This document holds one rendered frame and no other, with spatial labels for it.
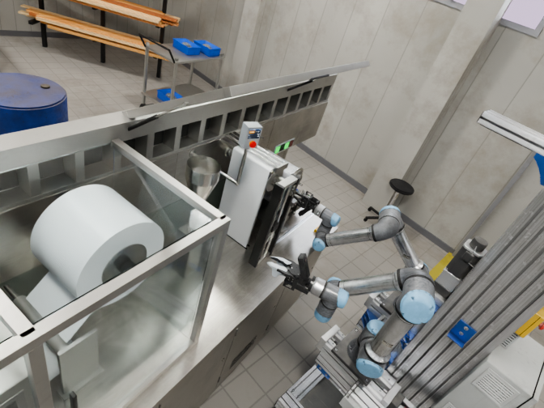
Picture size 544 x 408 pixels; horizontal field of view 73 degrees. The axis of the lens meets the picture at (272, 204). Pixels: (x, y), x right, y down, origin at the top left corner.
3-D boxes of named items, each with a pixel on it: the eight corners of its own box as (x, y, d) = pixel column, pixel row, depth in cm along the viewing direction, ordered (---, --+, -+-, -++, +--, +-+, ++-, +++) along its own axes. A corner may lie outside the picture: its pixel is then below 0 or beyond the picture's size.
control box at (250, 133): (244, 150, 150) (250, 129, 144) (237, 142, 154) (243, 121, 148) (259, 150, 154) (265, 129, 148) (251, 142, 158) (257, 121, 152)
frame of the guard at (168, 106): (231, 113, 105) (226, 87, 103) (124, 132, 138) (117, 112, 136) (372, 74, 190) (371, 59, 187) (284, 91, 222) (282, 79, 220)
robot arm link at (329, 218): (332, 231, 216) (337, 219, 211) (316, 220, 219) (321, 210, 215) (337, 225, 222) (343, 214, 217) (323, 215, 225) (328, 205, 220)
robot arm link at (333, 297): (340, 314, 152) (348, 301, 147) (316, 302, 154) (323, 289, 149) (344, 301, 158) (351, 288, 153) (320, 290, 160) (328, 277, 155)
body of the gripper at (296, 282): (280, 285, 156) (306, 298, 154) (286, 270, 152) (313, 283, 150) (286, 274, 163) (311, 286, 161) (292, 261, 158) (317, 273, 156)
